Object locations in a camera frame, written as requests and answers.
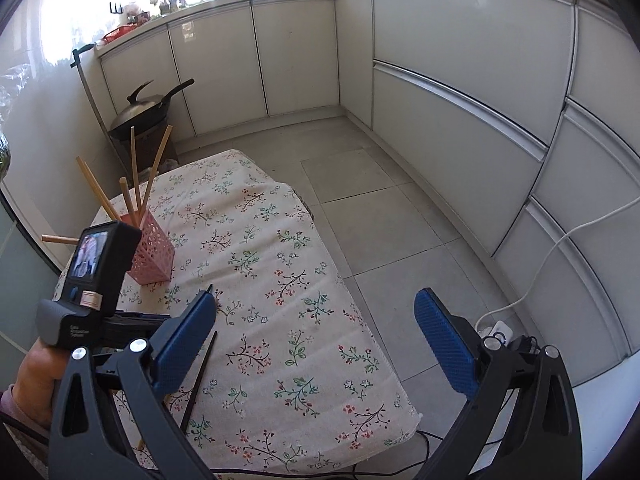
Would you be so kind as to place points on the steel wok lid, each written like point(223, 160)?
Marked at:
point(137, 107)

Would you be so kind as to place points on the row of small bottles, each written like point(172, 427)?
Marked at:
point(172, 5)

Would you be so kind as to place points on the wooden chopstick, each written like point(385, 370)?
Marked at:
point(97, 189)
point(57, 240)
point(135, 170)
point(127, 197)
point(156, 170)

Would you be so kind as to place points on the black wok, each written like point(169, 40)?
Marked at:
point(177, 89)

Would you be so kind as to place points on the grey pole with black head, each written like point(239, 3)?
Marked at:
point(90, 95)

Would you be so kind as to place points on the white power strip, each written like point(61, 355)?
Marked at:
point(500, 332)

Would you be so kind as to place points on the dark round stove stand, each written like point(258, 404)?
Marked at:
point(150, 145)

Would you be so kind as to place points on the white cabinet with doors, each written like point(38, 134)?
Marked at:
point(220, 60)

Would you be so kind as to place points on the pink perforated utensil holder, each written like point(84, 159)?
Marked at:
point(152, 255)

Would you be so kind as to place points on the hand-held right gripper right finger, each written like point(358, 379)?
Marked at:
point(442, 340)

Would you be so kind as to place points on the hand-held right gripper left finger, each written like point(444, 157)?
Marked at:
point(185, 340)

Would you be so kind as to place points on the red plastic basket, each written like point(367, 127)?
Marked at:
point(117, 35)

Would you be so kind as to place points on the person's left hand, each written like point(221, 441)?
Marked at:
point(35, 375)

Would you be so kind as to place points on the floral tablecloth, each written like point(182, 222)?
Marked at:
point(280, 260)

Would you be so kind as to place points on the white drawer cabinet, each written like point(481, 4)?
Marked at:
point(450, 85)

